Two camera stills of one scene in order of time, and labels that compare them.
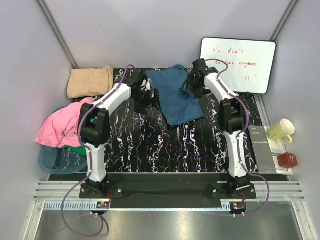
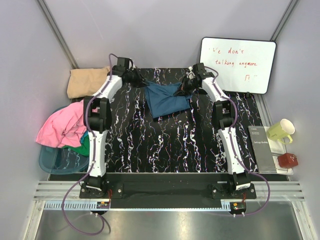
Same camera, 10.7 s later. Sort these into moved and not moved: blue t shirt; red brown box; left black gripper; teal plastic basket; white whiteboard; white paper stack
Moved: blue t shirt; left black gripper
Not moved: white whiteboard; teal plastic basket; red brown box; white paper stack
